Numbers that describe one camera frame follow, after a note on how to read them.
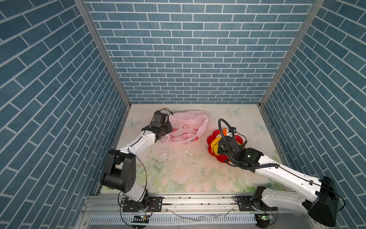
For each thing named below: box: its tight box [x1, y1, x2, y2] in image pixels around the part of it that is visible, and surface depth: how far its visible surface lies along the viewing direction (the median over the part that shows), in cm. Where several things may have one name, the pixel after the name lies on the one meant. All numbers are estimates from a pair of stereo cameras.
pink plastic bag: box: [164, 109, 209, 145], surface depth 101 cm
